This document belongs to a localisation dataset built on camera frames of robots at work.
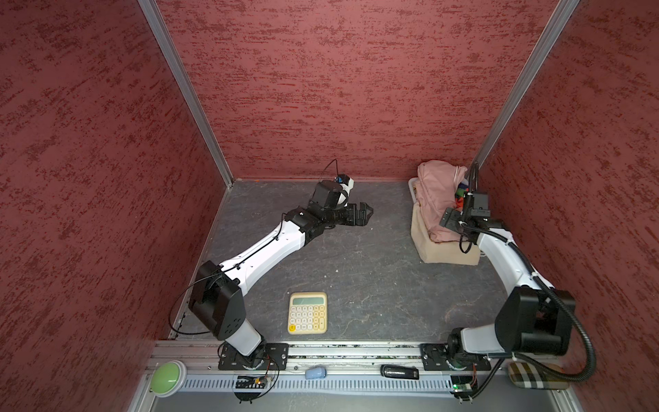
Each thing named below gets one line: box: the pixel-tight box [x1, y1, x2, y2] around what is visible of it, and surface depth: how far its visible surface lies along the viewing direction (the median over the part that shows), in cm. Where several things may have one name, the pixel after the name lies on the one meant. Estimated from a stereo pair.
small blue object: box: [304, 367, 327, 380], surface depth 72 cm
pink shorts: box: [413, 159, 468, 243], surface depth 99 cm
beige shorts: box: [410, 201, 481, 266], surface depth 92 cm
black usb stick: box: [380, 363, 420, 381], surface depth 71 cm
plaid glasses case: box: [507, 361, 570, 390], surface depth 69 cm
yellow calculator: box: [287, 291, 328, 335], surface depth 81 cm
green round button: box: [151, 360, 188, 398], surface depth 71 cm
